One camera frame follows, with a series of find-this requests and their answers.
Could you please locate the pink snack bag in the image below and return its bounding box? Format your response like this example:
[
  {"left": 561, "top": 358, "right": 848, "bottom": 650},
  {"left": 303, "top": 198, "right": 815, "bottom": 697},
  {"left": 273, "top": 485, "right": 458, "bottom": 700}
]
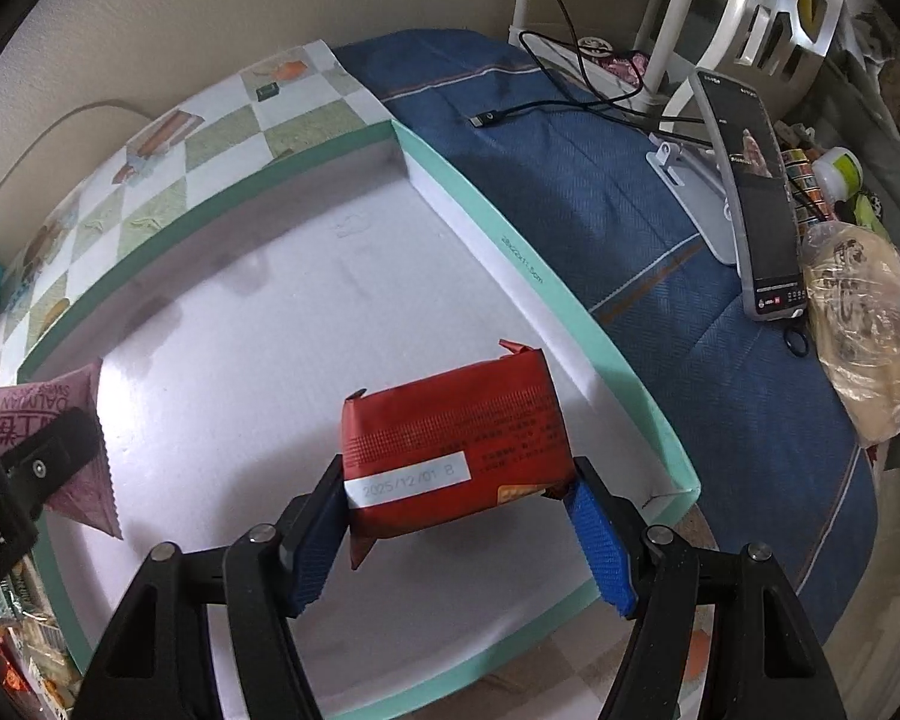
[{"left": 0, "top": 359, "right": 121, "bottom": 538}]

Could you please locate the red snack packet white label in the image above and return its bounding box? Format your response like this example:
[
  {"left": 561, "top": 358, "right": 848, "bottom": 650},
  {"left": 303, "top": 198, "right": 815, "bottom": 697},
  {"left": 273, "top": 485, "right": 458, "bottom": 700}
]
[{"left": 341, "top": 340, "right": 575, "bottom": 567}]

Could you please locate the teal white cardboard box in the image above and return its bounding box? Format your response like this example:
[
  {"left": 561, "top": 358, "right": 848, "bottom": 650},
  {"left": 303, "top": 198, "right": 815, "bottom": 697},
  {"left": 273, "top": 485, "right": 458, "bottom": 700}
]
[{"left": 17, "top": 122, "right": 701, "bottom": 718}]

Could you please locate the crumpled plastic bag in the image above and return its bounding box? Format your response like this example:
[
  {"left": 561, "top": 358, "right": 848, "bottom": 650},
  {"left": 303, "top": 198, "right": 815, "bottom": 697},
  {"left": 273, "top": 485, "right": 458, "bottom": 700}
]
[{"left": 800, "top": 221, "right": 900, "bottom": 445}]

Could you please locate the checkered patterned tablecloth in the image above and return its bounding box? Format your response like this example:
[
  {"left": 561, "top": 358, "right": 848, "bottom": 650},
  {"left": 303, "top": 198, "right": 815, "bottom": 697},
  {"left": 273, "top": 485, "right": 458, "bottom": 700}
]
[{"left": 0, "top": 41, "right": 390, "bottom": 385}]

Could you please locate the black smartphone on stand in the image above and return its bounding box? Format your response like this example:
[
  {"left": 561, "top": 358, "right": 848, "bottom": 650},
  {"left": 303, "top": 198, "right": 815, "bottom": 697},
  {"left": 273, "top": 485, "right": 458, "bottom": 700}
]
[{"left": 689, "top": 68, "right": 806, "bottom": 322}]

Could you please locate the white phone stand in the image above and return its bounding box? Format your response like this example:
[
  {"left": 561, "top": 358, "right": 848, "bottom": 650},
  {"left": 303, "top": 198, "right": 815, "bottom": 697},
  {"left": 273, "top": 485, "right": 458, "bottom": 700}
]
[{"left": 645, "top": 137, "right": 738, "bottom": 266}]

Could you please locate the white green jar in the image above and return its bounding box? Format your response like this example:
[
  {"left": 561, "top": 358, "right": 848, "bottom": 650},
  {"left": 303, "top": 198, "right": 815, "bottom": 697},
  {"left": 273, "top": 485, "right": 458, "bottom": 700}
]
[{"left": 811, "top": 146, "right": 863, "bottom": 203}]

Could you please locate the white metal rack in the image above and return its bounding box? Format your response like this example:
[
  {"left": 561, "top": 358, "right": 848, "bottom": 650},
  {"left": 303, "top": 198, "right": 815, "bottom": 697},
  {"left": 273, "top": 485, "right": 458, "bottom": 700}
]
[{"left": 509, "top": 0, "right": 893, "bottom": 130}]

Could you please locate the white power cable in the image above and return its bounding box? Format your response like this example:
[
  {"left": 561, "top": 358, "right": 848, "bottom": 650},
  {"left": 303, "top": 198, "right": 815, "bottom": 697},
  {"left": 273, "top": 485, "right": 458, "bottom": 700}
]
[{"left": 0, "top": 97, "right": 156, "bottom": 226}]

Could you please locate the black usb cable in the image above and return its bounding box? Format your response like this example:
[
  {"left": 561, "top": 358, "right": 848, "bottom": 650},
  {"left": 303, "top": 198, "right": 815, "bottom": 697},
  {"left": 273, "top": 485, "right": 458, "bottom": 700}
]
[{"left": 469, "top": 0, "right": 710, "bottom": 148}]

